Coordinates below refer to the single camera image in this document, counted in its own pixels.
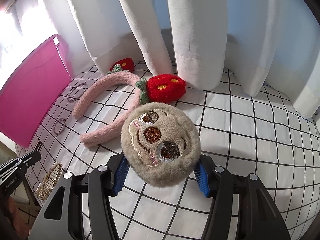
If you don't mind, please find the pearl hair clip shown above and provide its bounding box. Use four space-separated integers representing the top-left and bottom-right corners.
36 162 63 201

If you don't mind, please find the beige plush sloth face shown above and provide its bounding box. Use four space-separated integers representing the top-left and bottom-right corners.
120 102 201 188

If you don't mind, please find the pink fuzzy strawberry headband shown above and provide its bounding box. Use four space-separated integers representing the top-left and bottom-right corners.
72 58 186 148

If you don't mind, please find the person left hand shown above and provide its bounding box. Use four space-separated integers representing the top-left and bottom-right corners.
1 197 30 239

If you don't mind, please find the dark brown hair pin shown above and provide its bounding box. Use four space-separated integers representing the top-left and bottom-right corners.
34 140 43 152

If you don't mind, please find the black white checkered tablecloth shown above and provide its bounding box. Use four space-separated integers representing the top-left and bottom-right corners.
18 64 319 239

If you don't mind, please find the small thin metal bangle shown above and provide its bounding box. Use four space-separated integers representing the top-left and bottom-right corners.
53 118 66 135

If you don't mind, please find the pink plastic tub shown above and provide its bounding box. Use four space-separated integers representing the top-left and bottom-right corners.
1 34 74 147

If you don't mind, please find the large thin metal bangle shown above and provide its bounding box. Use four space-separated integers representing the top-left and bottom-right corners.
67 83 88 102

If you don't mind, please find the white curtain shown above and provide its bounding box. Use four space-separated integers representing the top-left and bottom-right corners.
43 0 319 118

